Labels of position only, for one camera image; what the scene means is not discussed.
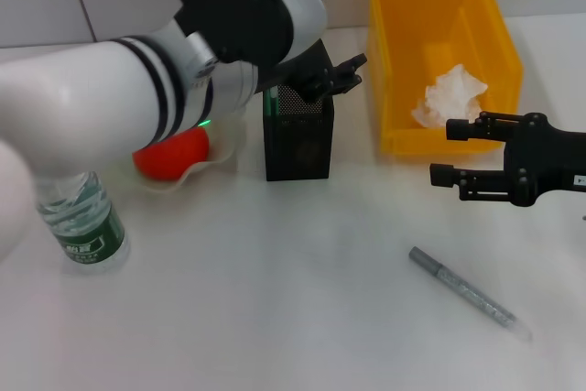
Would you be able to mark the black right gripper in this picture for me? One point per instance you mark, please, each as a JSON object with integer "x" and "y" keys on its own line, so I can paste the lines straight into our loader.
{"x": 549, "y": 162}

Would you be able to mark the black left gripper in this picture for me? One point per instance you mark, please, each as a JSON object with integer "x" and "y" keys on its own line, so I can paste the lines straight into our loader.
{"x": 297, "y": 66}

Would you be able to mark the white paper ball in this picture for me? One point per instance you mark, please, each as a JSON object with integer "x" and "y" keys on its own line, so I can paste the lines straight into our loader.
{"x": 451, "y": 98}

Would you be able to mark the green white utility knife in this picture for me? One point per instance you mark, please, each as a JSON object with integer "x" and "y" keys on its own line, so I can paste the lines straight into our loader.
{"x": 273, "y": 102}

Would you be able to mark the grey glitter pen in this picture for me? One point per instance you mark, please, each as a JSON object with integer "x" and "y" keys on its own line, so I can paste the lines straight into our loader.
{"x": 462, "y": 288}

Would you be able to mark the red orange fruit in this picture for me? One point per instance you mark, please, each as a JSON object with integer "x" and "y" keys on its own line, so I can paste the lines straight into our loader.
{"x": 178, "y": 157}

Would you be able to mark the clear green label water bottle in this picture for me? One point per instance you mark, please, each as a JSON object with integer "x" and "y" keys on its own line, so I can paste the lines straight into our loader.
{"x": 91, "y": 226}

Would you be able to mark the black mesh pen holder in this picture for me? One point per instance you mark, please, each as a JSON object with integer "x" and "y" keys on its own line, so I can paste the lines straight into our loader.
{"x": 284, "y": 157}

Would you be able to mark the translucent green fruit plate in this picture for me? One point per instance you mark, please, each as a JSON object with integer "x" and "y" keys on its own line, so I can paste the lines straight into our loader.
{"x": 229, "y": 144}

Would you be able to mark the yellow plastic bin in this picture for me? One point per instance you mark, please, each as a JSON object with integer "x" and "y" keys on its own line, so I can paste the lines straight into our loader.
{"x": 412, "y": 20}

